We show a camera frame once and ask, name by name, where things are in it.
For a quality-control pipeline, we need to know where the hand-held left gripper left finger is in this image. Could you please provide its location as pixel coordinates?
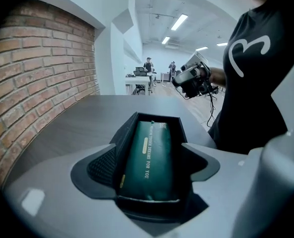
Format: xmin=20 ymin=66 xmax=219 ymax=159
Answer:
xmin=3 ymin=143 xmax=149 ymax=238

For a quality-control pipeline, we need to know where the black box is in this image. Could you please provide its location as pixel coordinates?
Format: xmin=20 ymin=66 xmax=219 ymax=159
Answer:
xmin=109 ymin=111 xmax=195 ymax=223

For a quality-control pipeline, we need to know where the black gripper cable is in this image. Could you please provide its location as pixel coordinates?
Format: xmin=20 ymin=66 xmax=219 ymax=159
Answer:
xmin=205 ymin=92 xmax=218 ymax=128

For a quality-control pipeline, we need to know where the person's right forearm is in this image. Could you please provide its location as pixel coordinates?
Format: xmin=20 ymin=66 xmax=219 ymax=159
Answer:
xmin=209 ymin=66 xmax=227 ymax=87

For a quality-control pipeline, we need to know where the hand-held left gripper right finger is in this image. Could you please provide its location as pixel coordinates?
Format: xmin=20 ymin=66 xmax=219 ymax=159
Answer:
xmin=161 ymin=142 xmax=263 ymax=238

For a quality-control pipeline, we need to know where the white office desk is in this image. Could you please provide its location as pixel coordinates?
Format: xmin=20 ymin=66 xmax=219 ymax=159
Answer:
xmin=125 ymin=75 xmax=150 ymax=96

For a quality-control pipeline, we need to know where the person's black shirt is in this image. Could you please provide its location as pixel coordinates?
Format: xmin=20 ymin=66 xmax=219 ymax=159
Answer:
xmin=208 ymin=0 xmax=294 ymax=156

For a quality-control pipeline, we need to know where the grey table with white legs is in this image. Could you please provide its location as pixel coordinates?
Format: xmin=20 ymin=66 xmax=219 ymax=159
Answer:
xmin=4 ymin=94 xmax=217 ymax=191

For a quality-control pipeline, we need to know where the mesh office chair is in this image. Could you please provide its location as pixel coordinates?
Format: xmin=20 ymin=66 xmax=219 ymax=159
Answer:
xmin=132 ymin=66 xmax=153 ymax=96

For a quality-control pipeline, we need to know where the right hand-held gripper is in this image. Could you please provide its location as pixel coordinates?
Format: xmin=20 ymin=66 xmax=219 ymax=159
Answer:
xmin=172 ymin=52 xmax=220 ymax=100

